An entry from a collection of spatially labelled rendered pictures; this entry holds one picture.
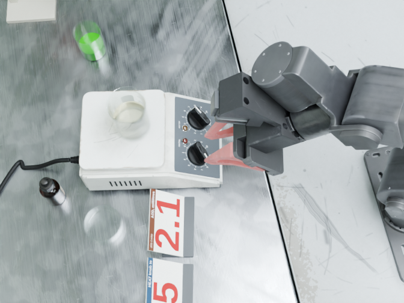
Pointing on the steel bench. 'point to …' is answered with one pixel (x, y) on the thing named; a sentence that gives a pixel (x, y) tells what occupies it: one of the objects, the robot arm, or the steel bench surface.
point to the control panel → (187, 167)
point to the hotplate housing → (127, 176)
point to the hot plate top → (134, 148)
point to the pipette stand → (30, 11)
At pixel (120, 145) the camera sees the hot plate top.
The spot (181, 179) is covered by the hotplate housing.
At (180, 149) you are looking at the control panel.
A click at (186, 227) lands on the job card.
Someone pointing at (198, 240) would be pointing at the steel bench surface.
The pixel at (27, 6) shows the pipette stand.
